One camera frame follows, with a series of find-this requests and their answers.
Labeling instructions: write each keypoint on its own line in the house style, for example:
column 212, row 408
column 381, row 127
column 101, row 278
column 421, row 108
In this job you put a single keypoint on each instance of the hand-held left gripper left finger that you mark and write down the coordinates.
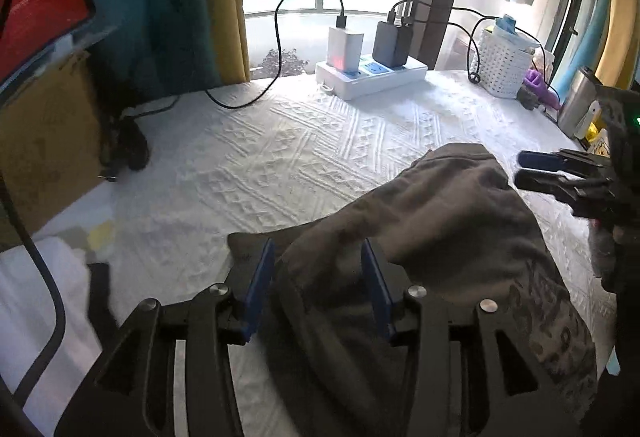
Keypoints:
column 257, row 287

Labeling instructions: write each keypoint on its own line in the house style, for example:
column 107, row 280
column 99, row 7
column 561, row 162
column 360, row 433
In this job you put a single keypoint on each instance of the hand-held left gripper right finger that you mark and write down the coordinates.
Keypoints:
column 374, row 287

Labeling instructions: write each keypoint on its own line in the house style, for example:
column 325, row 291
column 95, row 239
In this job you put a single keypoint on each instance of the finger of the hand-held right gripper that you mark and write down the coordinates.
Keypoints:
column 537, row 159
column 535, row 179

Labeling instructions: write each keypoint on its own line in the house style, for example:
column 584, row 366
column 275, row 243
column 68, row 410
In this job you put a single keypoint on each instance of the dark grey t-shirt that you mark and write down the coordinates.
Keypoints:
column 450, row 227

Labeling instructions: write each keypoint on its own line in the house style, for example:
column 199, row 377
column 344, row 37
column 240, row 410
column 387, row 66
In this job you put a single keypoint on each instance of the stainless steel tumbler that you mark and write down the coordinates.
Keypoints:
column 575, row 107

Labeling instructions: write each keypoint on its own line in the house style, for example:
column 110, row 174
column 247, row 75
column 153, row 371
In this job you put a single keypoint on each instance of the small dark lump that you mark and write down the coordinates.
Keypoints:
column 527, row 98

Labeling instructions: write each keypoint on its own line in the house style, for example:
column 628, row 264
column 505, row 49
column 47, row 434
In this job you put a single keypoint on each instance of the purple toy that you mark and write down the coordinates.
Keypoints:
column 534, row 78

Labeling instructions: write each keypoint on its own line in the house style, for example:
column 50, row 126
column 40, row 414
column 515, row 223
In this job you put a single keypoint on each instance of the white plastic basket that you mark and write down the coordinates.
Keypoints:
column 505, row 64

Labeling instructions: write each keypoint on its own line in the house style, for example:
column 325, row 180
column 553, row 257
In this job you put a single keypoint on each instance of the blue face mask pack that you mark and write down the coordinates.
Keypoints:
column 506, row 24

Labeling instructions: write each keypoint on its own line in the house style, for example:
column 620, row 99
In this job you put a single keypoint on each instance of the white textured blanket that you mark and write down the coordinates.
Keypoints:
column 300, row 142

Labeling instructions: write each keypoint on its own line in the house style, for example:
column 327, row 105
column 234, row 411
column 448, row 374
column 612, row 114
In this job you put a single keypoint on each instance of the white power strip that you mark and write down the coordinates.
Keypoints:
column 380, row 79

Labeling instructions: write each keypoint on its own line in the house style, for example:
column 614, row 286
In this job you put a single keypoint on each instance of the dark grey charger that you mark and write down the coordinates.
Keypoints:
column 392, row 42

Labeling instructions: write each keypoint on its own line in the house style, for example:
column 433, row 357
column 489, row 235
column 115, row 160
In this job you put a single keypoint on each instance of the white charger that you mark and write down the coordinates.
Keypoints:
column 345, row 47

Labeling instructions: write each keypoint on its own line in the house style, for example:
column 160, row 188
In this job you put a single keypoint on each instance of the white folded garment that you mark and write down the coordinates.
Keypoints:
column 30, row 277

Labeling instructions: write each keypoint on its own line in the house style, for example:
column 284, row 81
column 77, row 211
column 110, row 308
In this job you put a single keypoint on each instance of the brown cardboard box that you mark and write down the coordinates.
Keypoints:
column 50, row 142

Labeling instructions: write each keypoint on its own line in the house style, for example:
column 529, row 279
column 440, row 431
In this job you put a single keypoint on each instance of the tablet with red screen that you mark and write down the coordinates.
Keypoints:
column 40, row 2

